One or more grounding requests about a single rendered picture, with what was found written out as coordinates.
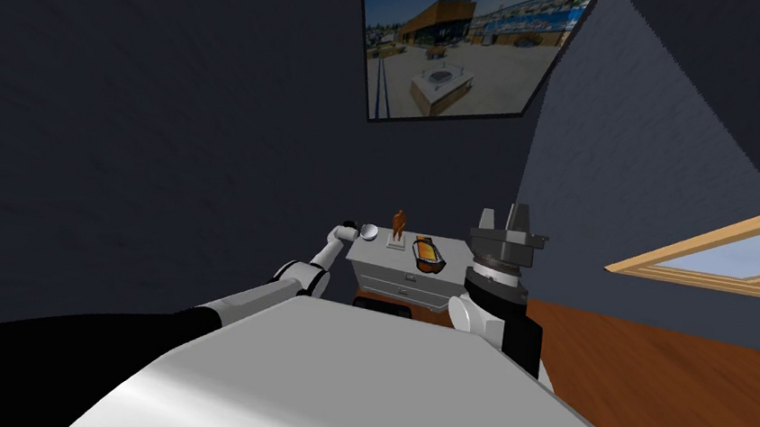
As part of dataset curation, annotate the orange figurine on white base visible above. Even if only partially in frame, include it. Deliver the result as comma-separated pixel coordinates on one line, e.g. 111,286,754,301
385,207,412,251

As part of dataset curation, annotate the grey dresser with drawers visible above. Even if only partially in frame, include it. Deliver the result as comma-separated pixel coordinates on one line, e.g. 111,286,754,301
339,223,477,319

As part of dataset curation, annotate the orange and black oblong container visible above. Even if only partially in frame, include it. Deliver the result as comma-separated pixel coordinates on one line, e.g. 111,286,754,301
408,234,451,277

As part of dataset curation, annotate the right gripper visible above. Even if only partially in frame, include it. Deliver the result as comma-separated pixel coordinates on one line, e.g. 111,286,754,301
466,197,555,271

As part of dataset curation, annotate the dark framed outdoor view window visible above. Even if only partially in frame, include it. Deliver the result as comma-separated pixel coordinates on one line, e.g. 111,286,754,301
338,0,605,150

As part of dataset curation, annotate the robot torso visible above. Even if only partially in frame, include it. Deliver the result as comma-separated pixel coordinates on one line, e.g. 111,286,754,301
59,261,724,427

